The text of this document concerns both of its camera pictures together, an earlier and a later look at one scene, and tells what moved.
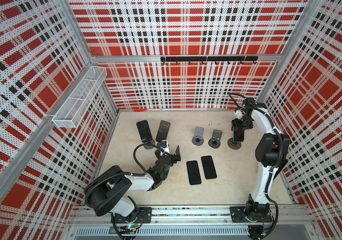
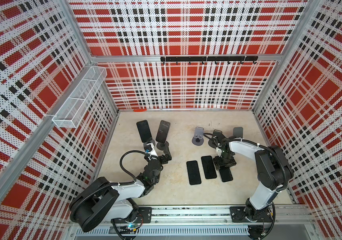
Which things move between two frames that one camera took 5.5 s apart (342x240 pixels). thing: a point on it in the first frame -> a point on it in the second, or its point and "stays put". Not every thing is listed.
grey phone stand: (198, 139) stays put
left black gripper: (174, 159) -> (164, 160)
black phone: (163, 130) stays put
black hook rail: (209, 58) stays put
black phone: (208, 167) stays put
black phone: (193, 172) stays put
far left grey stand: (151, 142) stays put
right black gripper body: (245, 122) -> (225, 159)
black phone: (239, 135) -> (225, 174)
